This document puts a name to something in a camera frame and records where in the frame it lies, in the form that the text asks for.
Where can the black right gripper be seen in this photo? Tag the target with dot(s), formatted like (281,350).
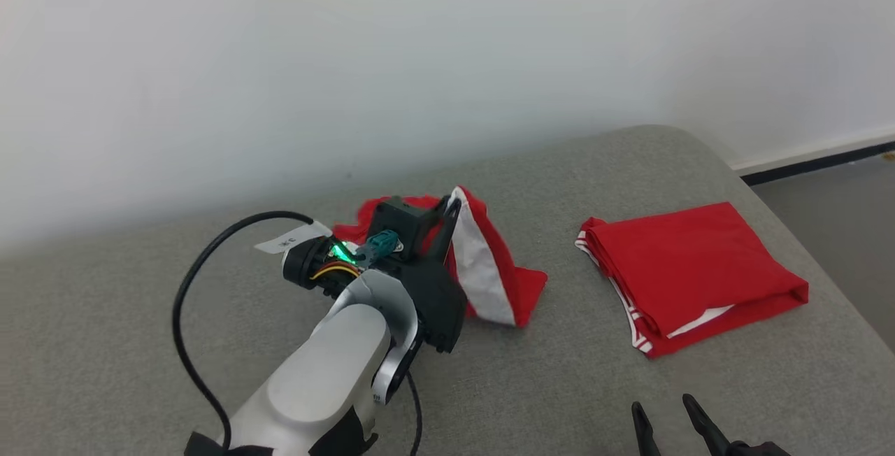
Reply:
(762,450)

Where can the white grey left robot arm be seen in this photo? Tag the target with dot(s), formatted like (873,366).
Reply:
(328,372)

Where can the red shirt with white sleeves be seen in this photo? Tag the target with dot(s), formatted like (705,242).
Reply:
(699,267)

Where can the red garment with white panel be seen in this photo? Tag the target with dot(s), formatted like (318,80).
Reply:
(517,288)

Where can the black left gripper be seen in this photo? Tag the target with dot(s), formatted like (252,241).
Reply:
(437,302)

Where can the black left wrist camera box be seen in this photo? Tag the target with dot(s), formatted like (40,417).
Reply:
(402,218)

